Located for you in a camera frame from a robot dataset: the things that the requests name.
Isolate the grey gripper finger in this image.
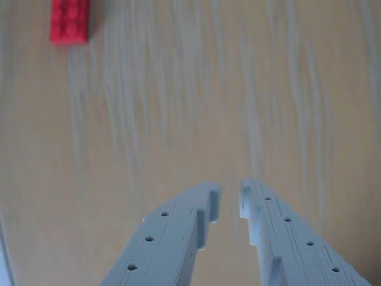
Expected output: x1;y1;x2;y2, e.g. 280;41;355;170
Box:
98;181;223;286
239;178;373;286

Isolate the red lego block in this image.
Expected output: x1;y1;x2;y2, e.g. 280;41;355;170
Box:
48;0;90;45

